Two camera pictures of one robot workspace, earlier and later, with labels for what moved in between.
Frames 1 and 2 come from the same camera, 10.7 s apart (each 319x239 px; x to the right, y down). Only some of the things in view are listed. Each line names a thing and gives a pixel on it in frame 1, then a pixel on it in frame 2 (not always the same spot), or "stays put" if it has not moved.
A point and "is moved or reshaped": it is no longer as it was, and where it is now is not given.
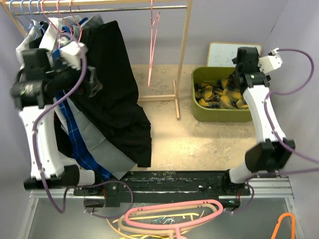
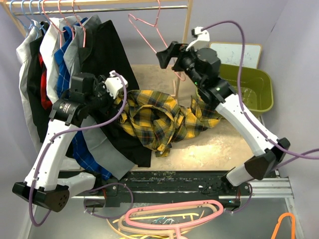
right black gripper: x=258 y=70 → x=174 y=50
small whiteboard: x=221 y=54 stays put
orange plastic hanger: x=293 y=227 stays put
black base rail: x=214 y=185 stays put
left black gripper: x=84 y=86 → x=98 y=87
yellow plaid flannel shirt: x=224 y=94 is moved or reshaped
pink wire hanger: x=154 y=30 → x=159 y=31
